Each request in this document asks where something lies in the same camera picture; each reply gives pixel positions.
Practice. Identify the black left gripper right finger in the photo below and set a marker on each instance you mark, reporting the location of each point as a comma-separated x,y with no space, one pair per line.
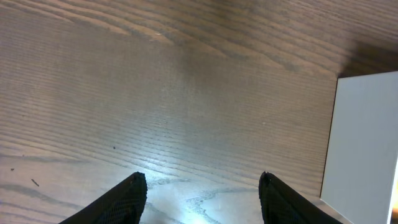
281,204

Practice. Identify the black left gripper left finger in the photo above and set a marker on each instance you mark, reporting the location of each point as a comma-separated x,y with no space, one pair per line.
123,204

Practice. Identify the white cardboard box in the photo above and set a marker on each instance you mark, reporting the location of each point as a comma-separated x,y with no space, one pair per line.
360,174

